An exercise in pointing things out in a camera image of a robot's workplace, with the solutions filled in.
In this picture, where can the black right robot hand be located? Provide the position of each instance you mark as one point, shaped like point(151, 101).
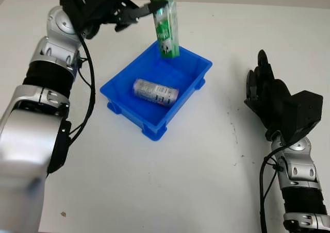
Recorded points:
point(268, 99)

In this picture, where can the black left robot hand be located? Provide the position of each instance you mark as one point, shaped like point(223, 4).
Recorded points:
point(108, 6)

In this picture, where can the silver purple roll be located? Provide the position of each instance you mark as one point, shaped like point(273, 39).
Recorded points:
point(154, 92)

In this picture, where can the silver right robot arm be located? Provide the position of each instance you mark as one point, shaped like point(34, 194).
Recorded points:
point(301, 181)

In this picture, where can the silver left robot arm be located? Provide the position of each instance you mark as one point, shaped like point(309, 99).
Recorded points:
point(33, 114)

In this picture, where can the blue plastic tray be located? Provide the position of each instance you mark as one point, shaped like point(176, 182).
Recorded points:
point(154, 96)

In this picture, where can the small brown crumb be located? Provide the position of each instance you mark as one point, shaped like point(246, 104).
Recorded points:
point(63, 213)

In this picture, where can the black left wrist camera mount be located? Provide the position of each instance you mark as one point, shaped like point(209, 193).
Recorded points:
point(72, 3)

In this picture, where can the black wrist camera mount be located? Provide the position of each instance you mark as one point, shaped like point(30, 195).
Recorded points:
point(72, 3)
point(306, 114)

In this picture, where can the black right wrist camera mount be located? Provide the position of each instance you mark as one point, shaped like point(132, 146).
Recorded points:
point(306, 114)

